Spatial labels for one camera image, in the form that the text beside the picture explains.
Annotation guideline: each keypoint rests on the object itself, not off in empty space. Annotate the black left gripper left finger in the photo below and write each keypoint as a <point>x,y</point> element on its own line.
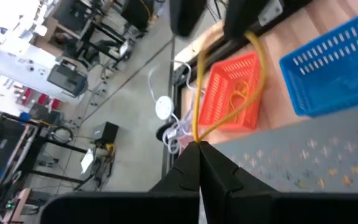
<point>186,177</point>

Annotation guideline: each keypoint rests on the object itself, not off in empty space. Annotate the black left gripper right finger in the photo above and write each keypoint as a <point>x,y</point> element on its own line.
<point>219,177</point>

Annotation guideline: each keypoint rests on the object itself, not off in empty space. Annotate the yellow rubber band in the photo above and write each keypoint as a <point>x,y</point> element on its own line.
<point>238,115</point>
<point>242,90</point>
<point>262,65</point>
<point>233,102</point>

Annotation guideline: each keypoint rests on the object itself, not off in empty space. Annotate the grey perforated metal shelf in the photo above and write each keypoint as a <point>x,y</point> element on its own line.
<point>306,149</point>

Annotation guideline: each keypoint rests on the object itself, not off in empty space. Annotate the black equipment desk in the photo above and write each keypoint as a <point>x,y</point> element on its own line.
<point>2,146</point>

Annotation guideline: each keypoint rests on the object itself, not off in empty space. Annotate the white round puck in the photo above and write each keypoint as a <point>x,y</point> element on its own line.
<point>164,108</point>

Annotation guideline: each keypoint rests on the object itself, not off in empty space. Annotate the red plastic basket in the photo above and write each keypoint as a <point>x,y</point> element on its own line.
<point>216,93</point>

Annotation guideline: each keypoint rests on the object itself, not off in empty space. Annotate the black floor box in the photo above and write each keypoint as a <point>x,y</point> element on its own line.
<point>106,132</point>

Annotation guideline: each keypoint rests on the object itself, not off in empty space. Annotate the blue plastic basket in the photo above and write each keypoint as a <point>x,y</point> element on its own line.
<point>337,77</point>

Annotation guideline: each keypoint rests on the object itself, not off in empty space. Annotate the white workbench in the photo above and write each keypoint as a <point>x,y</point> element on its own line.
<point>20,71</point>

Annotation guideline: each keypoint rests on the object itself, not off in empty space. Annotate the silver frame bracket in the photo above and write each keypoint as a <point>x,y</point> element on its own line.
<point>270,12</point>

